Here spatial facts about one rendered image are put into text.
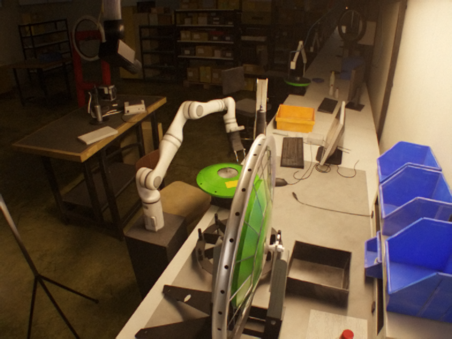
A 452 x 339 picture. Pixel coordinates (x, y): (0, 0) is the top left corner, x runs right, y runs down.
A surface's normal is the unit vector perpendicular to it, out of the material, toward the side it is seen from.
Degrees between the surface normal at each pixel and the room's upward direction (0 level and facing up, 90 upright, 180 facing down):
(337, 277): 0
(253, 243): 74
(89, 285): 0
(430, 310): 92
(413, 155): 88
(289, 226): 0
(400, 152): 88
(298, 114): 86
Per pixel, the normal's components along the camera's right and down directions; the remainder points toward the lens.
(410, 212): -0.36, 0.50
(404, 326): 0.00, -0.86
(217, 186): -0.15, -0.65
